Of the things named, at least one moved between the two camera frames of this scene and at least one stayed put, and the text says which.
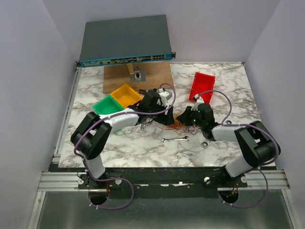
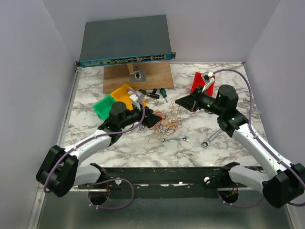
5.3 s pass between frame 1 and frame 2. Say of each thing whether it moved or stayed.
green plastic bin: stayed
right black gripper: moved
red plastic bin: stayed
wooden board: stayed
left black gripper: moved
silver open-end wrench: stayed
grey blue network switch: stayed
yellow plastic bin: stayed
